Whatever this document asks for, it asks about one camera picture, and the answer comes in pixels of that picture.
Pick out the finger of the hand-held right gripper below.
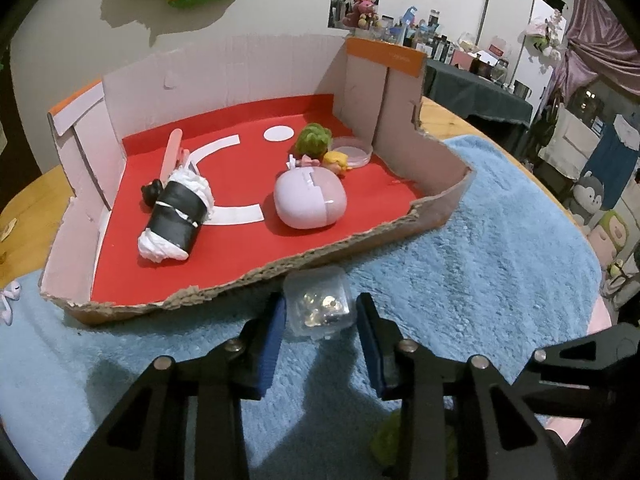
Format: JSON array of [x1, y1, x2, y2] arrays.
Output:
[[515, 325, 640, 416]]

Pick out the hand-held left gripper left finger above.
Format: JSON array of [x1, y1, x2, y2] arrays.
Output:
[[65, 292, 289, 480]]

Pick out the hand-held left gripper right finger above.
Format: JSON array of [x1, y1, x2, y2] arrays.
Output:
[[356, 292, 561, 480]]

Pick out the clear plastic box of pins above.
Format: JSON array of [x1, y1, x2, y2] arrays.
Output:
[[282, 266, 357, 342]]

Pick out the orange red cardboard box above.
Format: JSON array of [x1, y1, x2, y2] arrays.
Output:
[[39, 34, 473, 328]]

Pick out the pink egg-shaped case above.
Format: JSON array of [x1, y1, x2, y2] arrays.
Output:
[[274, 167, 348, 231]]

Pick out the black roll with white tissue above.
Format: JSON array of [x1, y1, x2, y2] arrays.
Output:
[[137, 162, 216, 263]]

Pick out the black-haired figurine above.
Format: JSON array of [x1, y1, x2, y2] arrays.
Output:
[[140, 179, 166, 208]]

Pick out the blonde doll figurine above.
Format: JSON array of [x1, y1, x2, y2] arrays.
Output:
[[286, 151, 351, 177]]

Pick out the clear round lid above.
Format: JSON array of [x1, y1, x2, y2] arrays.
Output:
[[330, 136, 375, 168]]

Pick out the green scrunchie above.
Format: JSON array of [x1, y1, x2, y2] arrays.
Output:
[[295, 122, 333, 158], [370, 410, 458, 480]]

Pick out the pink stick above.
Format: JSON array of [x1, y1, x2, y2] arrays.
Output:
[[159, 129, 191, 181]]

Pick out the blue fluffy towel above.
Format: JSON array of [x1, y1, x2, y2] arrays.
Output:
[[0, 134, 603, 480]]

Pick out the green frog plush toy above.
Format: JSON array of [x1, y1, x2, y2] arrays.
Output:
[[592, 210, 631, 261]]

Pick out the penguin plush toy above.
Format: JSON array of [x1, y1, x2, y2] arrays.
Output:
[[570, 170, 606, 221]]

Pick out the blue hanging cloth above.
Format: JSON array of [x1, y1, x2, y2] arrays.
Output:
[[580, 120, 638, 211]]

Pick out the white hanging cloth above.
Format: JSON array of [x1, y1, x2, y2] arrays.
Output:
[[542, 107, 601, 181]]

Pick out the cluttered dark side table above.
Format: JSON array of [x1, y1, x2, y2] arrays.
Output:
[[380, 5, 531, 96]]

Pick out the purple curtain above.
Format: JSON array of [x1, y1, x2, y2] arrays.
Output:
[[550, 0, 636, 111]]

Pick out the white artificial flowers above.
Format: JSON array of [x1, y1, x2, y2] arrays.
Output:
[[520, 10, 568, 61]]

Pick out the pink rabbit plush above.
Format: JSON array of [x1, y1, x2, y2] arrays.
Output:
[[342, 0, 381, 28]]

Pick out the white refrigerator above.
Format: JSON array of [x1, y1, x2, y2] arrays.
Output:
[[480, 0, 568, 83]]

